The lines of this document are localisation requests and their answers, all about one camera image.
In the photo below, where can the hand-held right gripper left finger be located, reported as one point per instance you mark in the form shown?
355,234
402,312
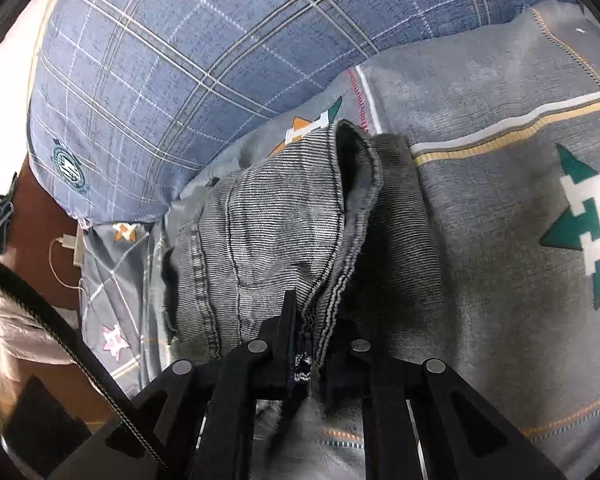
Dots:
280,345

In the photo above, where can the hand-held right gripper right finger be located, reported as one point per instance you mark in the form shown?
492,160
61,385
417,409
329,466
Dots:
385,410

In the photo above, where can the grey denim pants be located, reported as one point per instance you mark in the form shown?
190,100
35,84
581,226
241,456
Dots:
260,220

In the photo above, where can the grey star-printed bed sheet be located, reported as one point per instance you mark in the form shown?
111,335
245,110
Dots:
480,210

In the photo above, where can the beige power strip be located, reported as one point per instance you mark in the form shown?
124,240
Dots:
79,250

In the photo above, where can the white charger adapter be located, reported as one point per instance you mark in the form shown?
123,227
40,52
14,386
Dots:
70,241

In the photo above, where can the black flat object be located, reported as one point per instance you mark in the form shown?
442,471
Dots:
45,415

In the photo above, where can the light grey cloth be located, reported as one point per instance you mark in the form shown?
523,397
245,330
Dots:
30,330

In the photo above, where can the brown headboard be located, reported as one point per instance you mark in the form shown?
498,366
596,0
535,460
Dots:
40,220

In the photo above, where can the blue plaid pillow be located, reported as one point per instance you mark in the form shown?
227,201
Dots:
205,60

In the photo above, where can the dark denim cloth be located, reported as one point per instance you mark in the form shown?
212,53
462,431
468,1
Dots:
2,215

